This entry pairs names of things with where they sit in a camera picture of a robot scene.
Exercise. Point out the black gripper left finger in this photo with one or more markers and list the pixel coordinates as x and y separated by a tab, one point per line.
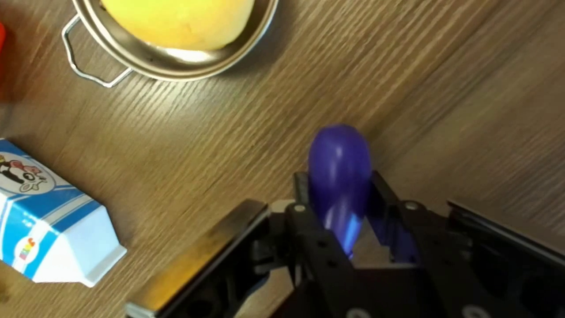
199	265

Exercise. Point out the blue white milk carton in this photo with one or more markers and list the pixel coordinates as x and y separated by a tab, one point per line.
53	230

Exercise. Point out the purple toy eggplant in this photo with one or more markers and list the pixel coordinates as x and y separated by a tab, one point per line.
340	164

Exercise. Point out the yellow toy lemon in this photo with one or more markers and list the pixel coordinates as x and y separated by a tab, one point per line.
176	23

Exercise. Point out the small steel pot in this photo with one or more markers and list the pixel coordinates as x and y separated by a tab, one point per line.
151	62

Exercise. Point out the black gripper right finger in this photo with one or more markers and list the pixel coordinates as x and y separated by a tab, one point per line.
423	235

